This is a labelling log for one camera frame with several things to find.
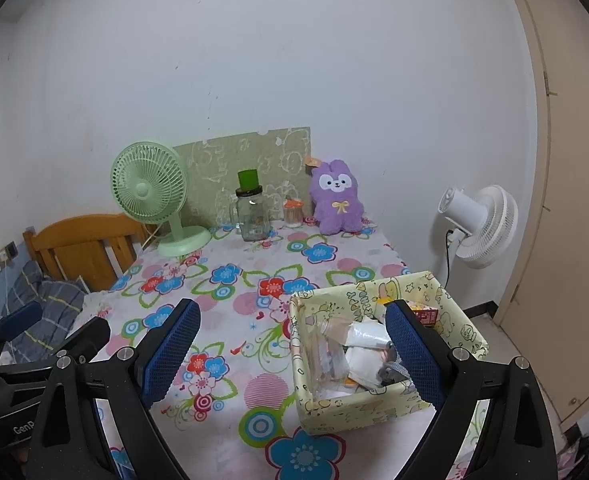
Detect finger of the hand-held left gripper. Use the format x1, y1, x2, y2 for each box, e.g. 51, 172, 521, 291
0, 301, 44, 356
0, 316, 111, 376

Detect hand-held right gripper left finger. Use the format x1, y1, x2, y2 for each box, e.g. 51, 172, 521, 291
27, 298, 201, 480

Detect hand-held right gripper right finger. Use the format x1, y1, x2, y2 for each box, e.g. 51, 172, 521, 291
384, 299, 560, 480

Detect grey knit glove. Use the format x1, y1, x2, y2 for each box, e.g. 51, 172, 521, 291
378, 357, 410, 388

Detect cartoon printed tissue pack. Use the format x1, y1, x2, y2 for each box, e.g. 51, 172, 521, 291
377, 296, 440, 328

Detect white plastic roll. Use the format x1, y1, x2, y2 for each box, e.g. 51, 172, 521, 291
347, 321, 390, 348

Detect yellow cartoon printed storage box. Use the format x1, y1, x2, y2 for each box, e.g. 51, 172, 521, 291
289, 271, 489, 436

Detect clear pack of straws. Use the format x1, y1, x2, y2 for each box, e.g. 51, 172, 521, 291
307, 317, 350, 396

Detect grey plaid pillow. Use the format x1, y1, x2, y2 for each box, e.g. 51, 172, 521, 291
4, 260, 88, 361

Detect white crumpled packets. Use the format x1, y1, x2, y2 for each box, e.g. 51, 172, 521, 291
347, 346, 390, 388

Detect wooden bed headboard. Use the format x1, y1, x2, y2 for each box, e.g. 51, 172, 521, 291
23, 213, 158, 292

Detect floral tablecloth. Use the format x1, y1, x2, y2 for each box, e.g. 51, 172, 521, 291
69, 217, 490, 480

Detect white floor fan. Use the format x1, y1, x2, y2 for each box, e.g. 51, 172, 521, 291
437, 185, 519, 269

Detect green desk fan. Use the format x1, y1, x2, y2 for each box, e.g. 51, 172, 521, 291
112, 141, 212, 259

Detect glass mug jar green lid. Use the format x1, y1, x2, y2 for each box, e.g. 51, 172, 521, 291
229, 170, 270, 242

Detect purple plush bunny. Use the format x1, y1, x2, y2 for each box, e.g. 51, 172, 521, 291
304, 157, 365, 235

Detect cotton swab jar orange lid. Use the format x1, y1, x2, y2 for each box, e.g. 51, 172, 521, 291
283, 196, 304, 227

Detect green cartoon printed board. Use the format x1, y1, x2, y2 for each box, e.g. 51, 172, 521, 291
173, 127, 312, 226

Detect beige door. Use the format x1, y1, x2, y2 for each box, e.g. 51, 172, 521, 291
499, 0, 589, 431

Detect black fan cable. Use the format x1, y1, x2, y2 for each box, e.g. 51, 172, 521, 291
443, 230, 454, 283

